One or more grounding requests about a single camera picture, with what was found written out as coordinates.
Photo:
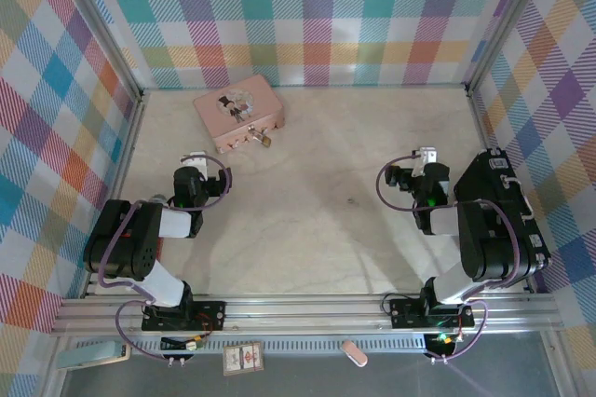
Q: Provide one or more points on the pink tin box with cartoon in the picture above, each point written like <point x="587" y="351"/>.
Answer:
<point x="242" y="105"/>

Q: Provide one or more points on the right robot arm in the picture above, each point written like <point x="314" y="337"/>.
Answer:
<point x="484" y="248"/>

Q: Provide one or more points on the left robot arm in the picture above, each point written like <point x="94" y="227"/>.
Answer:
<point x="121" y="248"/>

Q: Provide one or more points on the small brass padlock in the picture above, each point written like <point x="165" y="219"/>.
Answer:
<point x="266" y="141"/>

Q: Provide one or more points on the playing card box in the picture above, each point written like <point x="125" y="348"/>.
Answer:
<point x="243" y="359"/>

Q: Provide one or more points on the pink eraser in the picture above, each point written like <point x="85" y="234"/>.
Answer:
<point x="355" y="352"/>

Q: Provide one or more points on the teal foot pedal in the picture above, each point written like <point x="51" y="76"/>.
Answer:
<point x="90" y="354"/>

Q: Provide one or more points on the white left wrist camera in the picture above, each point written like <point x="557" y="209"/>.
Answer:
<point x="198" y="160"/>

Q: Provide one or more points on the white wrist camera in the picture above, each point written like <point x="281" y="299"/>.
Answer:
<point x="198" y="160"/>
<point x="426" y="157"/>

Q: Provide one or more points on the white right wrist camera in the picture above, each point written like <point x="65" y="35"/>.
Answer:
<point x="426" y="157"/>

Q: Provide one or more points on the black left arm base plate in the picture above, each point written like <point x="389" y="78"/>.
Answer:
<point x="209" y="315"/>

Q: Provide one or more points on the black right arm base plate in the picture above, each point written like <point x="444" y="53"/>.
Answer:
<point x="405" y="313"/>

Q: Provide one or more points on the aluminium mounting rail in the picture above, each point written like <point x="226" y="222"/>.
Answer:
<point x="302" y="315"/>

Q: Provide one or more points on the aluminium frame post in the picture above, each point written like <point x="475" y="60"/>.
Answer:
<point x="507" y="19"/>
<point x="100" y="29"/>

